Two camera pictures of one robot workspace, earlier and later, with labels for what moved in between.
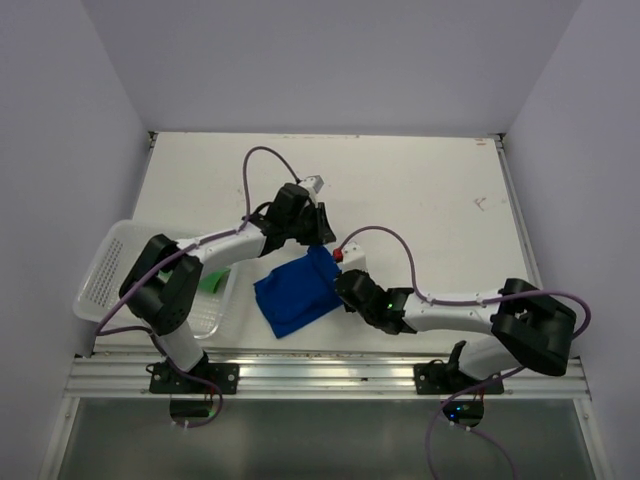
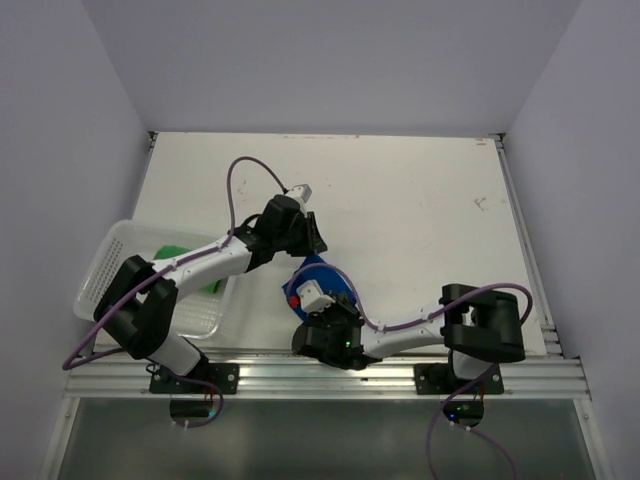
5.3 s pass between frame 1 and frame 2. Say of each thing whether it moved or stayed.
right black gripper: moved
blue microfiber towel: moved
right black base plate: stayed
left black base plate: stayed
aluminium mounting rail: stayed
